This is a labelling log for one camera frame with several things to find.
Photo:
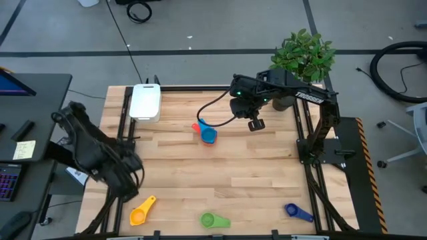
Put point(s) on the navy blue measuring cup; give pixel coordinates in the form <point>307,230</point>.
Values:
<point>292,209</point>

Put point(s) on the black frame clamp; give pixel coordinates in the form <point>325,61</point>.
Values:
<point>156,235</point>
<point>275,235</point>

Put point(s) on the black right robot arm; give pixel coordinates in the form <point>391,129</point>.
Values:
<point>310,96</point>

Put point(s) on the white bin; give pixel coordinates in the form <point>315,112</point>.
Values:
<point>88,2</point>

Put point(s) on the grey floor object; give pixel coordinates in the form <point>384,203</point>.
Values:
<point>421,24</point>

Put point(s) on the grey office chair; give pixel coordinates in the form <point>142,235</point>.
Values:
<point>421,123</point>

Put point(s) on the red measuring cup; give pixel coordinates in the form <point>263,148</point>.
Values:
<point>195,127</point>

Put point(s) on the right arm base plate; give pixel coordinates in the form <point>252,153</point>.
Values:
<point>330,151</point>

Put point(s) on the black computer mouse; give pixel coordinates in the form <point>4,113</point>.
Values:
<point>15,225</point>

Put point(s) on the yellow sticky note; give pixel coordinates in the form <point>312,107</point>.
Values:
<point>24,150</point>

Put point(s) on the green potted plant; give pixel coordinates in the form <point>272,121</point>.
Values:
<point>303,56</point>

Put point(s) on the backlit keyboard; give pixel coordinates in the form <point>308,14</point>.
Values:
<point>10,181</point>

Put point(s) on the black marker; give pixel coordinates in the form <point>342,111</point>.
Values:
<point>22,130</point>

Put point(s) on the yellow measuring cup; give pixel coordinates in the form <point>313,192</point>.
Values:
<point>138,216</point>

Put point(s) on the black desk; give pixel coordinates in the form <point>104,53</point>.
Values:
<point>43,100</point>

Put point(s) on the white plastic basket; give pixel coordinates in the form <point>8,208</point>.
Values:
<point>145,103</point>

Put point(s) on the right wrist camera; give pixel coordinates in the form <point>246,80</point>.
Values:
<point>237,110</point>

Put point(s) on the green measuring cup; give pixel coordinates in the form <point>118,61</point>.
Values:
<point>208,220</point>

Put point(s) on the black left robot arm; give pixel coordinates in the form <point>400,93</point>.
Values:
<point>83,146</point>

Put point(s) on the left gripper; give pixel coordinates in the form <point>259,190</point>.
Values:
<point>120,176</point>

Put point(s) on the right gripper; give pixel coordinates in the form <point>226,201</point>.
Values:
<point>253,107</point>

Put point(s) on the light blue measuring cup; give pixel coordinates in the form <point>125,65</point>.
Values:
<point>208,135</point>

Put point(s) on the blue lit monitor screen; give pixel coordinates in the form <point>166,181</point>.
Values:
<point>13,85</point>

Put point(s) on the black hazard striped platform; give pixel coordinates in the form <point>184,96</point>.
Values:
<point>353,186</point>

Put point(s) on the black aluminium table frame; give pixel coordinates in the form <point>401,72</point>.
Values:
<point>187,88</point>

